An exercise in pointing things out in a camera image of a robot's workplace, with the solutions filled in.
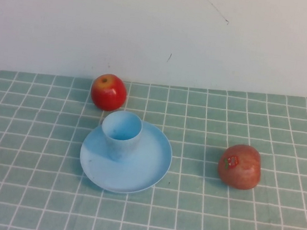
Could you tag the light blue plastic cup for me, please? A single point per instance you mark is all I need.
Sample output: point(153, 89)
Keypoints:
point(122, 129)

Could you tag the light blue plastic plate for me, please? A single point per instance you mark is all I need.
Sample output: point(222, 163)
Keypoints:
point(135, 174)

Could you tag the shiny red yellow apple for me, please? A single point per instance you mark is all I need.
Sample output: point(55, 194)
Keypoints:
point(108, 95)

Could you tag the green white checked tablecloth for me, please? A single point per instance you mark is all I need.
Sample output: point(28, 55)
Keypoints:
point(214, 212)

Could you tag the dull red apple with sticker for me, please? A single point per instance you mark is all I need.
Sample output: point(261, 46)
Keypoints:
point(243, 171)

